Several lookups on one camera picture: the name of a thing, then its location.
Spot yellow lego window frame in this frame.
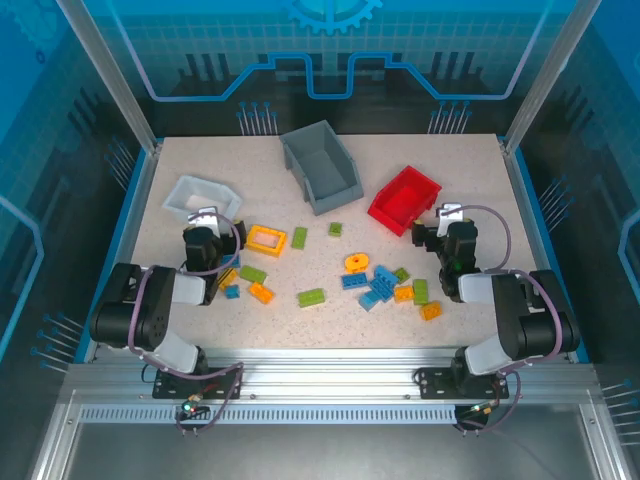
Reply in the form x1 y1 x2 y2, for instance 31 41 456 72
244 224 289 259

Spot red plastic bin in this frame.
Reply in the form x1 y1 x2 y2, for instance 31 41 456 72
367 164 444 237

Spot white plastic bin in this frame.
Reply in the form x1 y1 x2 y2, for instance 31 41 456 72
162 174 245 226

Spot gray plastic bin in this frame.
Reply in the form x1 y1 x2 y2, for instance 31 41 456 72
278 119 365 217

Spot blue table edge strip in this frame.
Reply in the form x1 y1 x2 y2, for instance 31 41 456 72
74 148 152 364
508 147 592 364

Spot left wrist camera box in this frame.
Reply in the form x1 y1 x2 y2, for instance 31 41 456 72
187 205 222 236

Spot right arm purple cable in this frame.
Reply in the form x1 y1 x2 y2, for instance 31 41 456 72
439 204 564 437

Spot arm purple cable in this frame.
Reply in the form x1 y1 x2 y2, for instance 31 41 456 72
439 204 564 437
127 212 247 437

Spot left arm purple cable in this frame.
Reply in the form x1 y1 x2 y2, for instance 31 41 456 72
127 212 247 437

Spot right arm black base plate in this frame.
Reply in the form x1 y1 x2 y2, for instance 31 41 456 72
416 367 510 400

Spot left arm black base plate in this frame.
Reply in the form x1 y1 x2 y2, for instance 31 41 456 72
152 367 245 401

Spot aluminium mounting rail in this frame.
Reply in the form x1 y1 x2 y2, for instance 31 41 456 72
64 347 601 406

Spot slotted gray cable duct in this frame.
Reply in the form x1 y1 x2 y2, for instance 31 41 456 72
78 405 459 426

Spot aluminium frame post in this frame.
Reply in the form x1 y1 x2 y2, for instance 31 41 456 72
54 0 164 154
502 0 604 154

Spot aluminium base frame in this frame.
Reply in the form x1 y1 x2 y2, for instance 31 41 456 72
29 389 626 480

